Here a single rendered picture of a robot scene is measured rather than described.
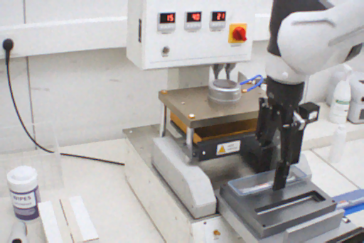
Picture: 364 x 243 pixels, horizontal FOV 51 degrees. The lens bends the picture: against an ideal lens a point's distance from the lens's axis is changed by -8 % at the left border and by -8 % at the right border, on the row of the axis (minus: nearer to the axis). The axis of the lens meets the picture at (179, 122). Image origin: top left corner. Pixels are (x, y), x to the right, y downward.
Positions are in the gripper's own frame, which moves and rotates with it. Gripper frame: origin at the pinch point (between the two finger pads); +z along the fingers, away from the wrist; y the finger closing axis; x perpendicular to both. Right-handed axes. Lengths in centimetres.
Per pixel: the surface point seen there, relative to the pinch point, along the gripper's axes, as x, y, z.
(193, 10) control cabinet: -3.8, -34.2, -27.4
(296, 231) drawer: -5.5, 16.7, 2.8
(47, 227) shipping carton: -46, -21, 19
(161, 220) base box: -17.6, -18.0, 22.0
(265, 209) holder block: -5.3, 6.3, 4.8
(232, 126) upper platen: -0.9, -16.2, -2.8
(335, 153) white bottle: 56, -31, 24
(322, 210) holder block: 5.3, 12.3, 4.5
